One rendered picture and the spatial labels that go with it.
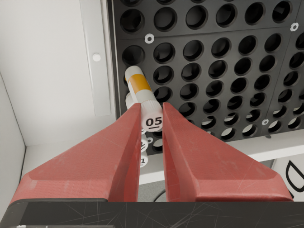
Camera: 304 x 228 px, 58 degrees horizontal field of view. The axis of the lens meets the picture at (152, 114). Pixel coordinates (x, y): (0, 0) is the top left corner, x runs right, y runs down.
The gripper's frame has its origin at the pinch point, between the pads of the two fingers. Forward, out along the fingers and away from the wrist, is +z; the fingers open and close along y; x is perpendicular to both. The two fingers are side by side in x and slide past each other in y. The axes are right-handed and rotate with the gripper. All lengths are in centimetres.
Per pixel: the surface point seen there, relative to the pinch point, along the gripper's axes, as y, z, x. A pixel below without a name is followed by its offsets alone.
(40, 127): 9.7, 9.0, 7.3
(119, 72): 1.9, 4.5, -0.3
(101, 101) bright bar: 4.2, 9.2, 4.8
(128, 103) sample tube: 1.4, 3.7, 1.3
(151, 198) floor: 0, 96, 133
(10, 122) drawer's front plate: 11.0, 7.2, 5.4
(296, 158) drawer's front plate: -18.1, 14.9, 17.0
